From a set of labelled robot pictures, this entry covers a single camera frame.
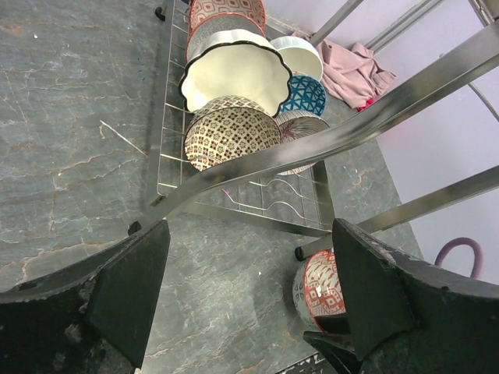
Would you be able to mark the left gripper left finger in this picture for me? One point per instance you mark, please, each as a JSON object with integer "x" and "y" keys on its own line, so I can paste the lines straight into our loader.
{"x": 93, "y": 316}

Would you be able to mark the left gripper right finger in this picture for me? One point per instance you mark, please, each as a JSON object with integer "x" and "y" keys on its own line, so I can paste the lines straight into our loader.
{"x": 409, "y": 316}

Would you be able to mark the red diamond patterned bowl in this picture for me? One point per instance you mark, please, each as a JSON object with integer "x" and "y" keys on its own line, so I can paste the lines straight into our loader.
{"x": 316, "y": 289}

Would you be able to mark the stainless steel dish rack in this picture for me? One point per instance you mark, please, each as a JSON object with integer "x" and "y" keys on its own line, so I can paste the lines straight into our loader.
{"x": 460, "y": 66}

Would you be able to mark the brown cross patterned bowl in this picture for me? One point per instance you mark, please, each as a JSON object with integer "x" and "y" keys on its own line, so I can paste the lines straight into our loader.
{"x": 227, "y": 128}

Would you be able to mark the blue triangle patterned bowl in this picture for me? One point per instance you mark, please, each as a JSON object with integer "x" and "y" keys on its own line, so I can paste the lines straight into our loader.
{"x": 307, "y": 94}

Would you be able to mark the plain white bowl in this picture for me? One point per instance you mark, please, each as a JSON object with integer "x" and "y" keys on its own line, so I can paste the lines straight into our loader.
{"x": 299, "y": 55}

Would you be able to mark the white scalloped bowl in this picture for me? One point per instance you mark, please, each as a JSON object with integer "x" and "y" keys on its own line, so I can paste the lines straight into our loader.
{"x": 235, "y": 63}

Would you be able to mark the magenta cloth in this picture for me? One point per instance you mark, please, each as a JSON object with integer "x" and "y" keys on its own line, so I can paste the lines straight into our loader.
{"x": 366, "y": 105}

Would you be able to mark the dusty pink cloth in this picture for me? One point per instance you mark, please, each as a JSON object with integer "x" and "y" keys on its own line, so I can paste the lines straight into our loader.
{"x": 353, "y": 75}

